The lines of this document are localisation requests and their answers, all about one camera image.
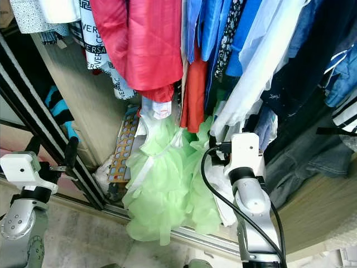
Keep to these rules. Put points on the green tulle dress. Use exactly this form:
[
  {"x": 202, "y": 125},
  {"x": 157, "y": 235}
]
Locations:
[{"x": 156, "y": 190}]

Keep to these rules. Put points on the wooden wardrobe panel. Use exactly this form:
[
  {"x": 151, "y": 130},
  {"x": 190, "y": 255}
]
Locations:
[{"x": 89, "y": 100}]

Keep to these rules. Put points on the blue knitted sweater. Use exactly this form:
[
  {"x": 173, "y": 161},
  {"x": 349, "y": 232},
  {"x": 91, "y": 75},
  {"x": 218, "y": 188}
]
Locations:
[{"x": 242, "y": 33}]

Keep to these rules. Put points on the black floral garment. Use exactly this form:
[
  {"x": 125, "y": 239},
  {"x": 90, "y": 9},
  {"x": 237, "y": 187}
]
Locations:
[{"x": 228, "y": 28}]

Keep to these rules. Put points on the white dotted garment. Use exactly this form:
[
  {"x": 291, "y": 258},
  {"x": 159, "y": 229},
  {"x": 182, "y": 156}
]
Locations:
[{"x": 25, "y": 14}]

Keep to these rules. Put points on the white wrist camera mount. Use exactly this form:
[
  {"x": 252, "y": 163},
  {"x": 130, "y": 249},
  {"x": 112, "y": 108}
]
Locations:
[
  {"x": 22, "y": 167},
  {"x": 248, "y": 151}
]

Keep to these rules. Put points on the light denim garment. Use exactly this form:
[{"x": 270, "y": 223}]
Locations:
[{"x": 343, "y": 78}]

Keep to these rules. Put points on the black white lettered cloth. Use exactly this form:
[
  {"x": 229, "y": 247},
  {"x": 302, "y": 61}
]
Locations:
[{"x": 92, "y": 33}]

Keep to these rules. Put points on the colourful dotted board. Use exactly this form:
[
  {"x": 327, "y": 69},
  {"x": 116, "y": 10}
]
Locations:
[{"x": 124, "y": 145}]

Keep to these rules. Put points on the black white striped garment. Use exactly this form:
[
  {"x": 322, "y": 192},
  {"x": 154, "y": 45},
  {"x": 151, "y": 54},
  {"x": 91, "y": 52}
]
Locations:
[{"x": 347, "y": 114}]

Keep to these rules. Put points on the silver floor track rail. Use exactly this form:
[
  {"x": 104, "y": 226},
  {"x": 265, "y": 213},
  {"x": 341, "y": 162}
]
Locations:
[{"x": 206, "y": 240}]

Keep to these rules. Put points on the black sliding door frame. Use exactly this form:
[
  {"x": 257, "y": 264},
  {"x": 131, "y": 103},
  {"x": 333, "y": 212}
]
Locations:
[{"x": 30, "y": 106}]

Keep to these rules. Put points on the orange red garment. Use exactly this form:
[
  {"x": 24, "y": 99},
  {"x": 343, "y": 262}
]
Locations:
[{"x": 194, "y": 95}]

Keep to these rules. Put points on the grey jeans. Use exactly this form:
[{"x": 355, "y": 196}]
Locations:
[{"x": 307, "y": 156}]

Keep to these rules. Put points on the black blue striped garment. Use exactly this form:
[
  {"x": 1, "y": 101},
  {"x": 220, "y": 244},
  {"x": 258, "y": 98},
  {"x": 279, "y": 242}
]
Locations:
[{"x": 58, "y": 109}]

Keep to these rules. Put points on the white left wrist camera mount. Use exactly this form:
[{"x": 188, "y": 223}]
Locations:
[{"x": 22, "y": 167}]

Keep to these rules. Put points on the white sheer garment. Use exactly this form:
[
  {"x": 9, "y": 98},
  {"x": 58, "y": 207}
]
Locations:
[{"x": 268, "y": 56}]

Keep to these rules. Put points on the grey robot right leg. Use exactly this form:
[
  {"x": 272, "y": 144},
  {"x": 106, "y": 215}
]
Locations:
[{"x": 199, "y": 264}]

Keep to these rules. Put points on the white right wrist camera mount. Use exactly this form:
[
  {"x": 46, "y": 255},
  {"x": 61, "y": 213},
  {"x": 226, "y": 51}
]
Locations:
[{"x": 248, "y": 151}]

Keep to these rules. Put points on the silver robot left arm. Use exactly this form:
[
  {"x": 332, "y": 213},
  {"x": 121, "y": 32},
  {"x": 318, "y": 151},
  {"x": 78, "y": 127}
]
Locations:
[{"x": 22, "y": 223}]

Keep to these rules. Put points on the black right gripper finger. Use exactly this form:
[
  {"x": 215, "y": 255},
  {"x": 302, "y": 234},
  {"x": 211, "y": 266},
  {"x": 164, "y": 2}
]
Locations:
[{"x": 212, "y": 140}]

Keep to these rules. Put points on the brown cardboard box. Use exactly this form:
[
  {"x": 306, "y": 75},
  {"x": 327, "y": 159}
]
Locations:
[{"x": 5, "y": 11}]

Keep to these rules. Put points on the wooden wardrobe shelf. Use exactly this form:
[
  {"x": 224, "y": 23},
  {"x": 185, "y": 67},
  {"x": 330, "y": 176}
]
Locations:
[{"x": 323, "y": 206}]

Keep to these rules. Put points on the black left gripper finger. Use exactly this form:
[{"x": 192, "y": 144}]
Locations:
[
  {"x": 71, "y": 151},
  {"x": 33, "y": 146}
]

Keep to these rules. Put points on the blue shirt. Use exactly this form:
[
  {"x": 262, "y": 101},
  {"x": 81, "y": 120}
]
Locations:
[{"x": 206, "y": 22}]

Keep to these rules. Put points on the dark navy garment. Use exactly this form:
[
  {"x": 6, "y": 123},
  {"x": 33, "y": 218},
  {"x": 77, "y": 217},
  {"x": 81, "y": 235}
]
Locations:
[{"x": 301, "y": 72}]

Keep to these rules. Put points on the red satin garment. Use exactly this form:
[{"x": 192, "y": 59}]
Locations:
[{"x": 139, "y": 44}]

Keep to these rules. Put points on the plain white garment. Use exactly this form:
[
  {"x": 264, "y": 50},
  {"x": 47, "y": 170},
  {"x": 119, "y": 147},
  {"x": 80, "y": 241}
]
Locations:
[{"x": 58, "y": 8}]

